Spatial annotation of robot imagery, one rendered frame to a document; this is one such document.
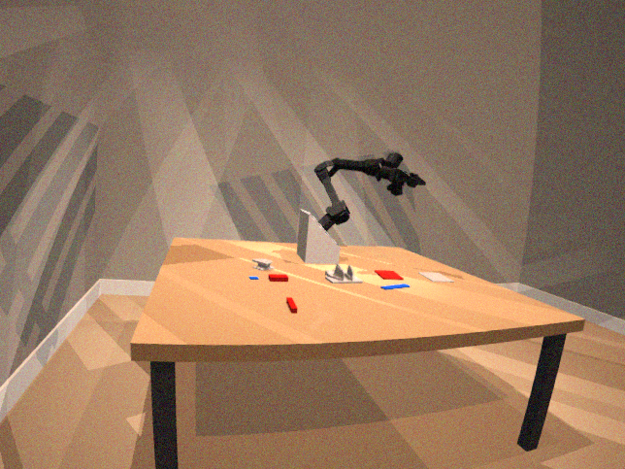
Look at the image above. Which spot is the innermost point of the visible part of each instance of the red flat bar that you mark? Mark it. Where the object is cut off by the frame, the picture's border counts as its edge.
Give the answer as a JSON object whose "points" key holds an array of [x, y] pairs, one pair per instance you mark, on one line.
{"points": [[291, 305]]}

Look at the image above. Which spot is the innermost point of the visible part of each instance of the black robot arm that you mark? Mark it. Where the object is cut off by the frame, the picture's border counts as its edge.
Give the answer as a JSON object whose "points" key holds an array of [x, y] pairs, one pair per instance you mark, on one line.
{"points": [[338, 212]]}

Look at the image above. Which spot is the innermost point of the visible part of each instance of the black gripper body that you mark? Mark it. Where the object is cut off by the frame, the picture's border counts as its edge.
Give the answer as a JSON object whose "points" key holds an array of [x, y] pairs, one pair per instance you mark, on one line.
{"points": [[392, 175]]}

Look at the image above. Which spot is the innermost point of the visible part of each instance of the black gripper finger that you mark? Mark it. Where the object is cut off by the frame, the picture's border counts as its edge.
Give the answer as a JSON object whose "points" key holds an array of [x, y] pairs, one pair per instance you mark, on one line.
{"points": [[403, 177], [418, 181]]}

